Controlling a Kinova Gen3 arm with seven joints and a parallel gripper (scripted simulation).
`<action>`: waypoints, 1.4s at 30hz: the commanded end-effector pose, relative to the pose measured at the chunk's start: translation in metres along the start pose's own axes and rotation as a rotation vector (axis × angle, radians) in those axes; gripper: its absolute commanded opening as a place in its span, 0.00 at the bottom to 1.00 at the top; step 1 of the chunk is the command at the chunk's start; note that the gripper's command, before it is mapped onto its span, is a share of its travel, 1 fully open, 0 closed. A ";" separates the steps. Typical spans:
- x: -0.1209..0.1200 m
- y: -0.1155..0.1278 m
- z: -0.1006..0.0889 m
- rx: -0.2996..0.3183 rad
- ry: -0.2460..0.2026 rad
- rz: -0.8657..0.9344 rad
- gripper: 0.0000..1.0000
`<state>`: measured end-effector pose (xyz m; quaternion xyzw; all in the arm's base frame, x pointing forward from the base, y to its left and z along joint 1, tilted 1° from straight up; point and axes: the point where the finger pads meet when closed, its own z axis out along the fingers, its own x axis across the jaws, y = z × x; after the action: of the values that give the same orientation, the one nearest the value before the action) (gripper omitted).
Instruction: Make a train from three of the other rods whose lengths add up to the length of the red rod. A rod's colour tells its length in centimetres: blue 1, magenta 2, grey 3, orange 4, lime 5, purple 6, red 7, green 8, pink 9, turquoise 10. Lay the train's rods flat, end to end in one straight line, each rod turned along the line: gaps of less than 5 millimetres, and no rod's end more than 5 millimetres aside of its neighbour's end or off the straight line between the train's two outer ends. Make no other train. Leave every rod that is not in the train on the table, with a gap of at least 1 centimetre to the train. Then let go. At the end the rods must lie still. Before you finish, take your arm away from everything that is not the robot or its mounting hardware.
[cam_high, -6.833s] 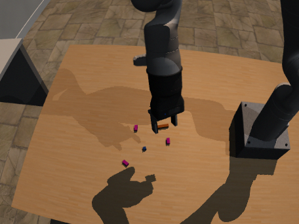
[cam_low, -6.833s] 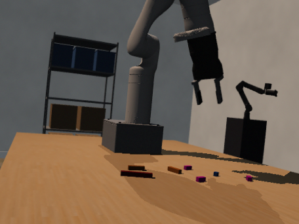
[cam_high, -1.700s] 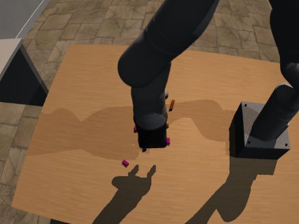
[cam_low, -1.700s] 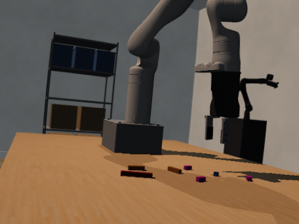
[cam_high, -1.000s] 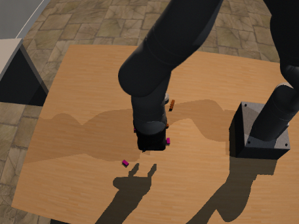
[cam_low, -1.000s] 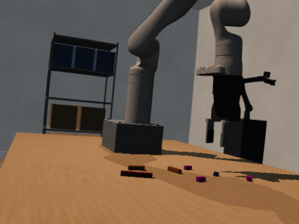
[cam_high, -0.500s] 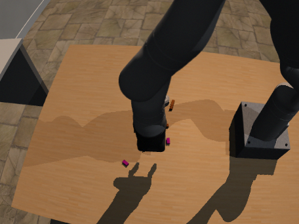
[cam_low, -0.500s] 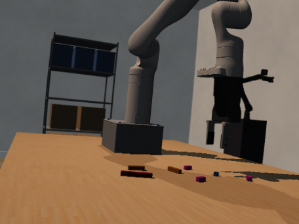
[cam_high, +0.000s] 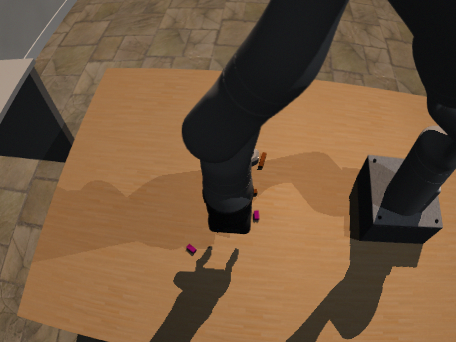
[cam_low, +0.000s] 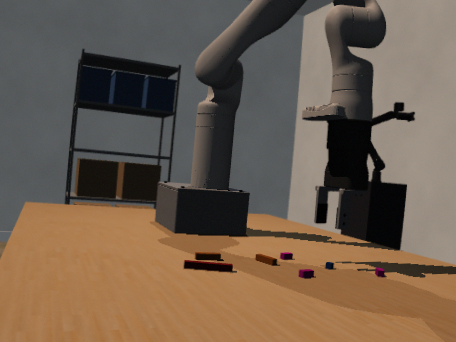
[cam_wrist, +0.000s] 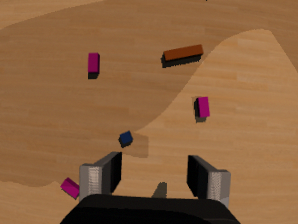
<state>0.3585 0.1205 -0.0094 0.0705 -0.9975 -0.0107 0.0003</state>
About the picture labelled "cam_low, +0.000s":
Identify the small magenta block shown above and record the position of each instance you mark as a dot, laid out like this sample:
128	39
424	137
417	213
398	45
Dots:
286	256
379	272
306	273

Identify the red rod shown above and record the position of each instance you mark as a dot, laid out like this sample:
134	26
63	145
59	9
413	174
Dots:
224	267

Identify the orange-brown rectangular rod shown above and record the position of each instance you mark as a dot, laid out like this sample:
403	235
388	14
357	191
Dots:
266	259

